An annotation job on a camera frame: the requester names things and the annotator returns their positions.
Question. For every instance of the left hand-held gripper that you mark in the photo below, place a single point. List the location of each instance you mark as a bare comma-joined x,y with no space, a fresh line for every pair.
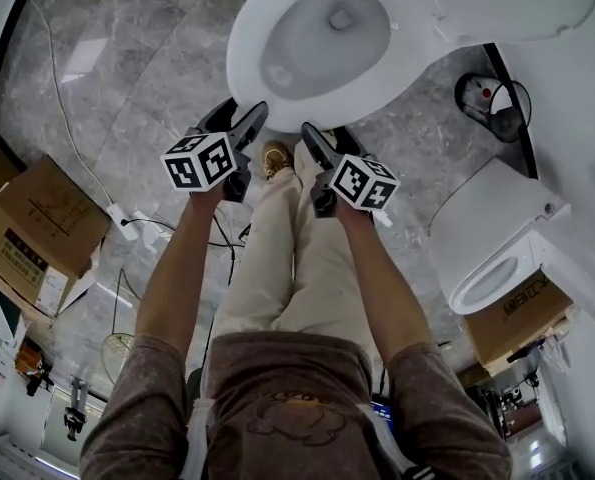
197,163

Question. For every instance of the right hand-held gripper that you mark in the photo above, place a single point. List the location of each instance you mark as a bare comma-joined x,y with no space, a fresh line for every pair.
364,183

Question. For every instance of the person's left forearm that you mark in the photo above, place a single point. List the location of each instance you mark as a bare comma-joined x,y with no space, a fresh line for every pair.
177,268

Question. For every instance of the person's right forearm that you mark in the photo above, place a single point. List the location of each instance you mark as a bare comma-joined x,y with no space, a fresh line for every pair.
377,278

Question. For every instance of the white toilet with button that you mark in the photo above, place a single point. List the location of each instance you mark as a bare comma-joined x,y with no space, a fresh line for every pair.
487,208

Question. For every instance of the white toilet lid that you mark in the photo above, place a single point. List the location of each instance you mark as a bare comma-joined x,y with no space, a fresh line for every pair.
517,3

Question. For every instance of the person's left tan shoe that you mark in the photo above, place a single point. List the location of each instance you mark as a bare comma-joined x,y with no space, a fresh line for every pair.
277,160

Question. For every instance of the person's cream trousers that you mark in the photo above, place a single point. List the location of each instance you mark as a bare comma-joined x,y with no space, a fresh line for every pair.
287,248

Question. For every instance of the crumpled white paper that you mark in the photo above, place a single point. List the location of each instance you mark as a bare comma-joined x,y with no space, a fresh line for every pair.
152,228

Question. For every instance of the white power strip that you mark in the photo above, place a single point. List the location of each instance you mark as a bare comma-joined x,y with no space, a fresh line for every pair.
122,220

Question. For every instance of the white and red trash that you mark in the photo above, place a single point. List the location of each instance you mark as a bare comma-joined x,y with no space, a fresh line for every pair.
482,95

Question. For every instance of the open cardboard box with labels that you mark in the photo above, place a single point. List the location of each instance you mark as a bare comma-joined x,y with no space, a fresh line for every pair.
42,203

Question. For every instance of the person's brown printed shirt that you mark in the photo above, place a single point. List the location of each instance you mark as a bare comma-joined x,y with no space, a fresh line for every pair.
287,368

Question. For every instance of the cardboard box with large print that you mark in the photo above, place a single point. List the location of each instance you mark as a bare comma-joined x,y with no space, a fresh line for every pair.
517,318

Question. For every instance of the black device with blue screen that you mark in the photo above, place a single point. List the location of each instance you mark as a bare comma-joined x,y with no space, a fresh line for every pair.
382,413

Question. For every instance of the black tripod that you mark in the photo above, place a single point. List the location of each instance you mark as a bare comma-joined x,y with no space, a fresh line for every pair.
76,408

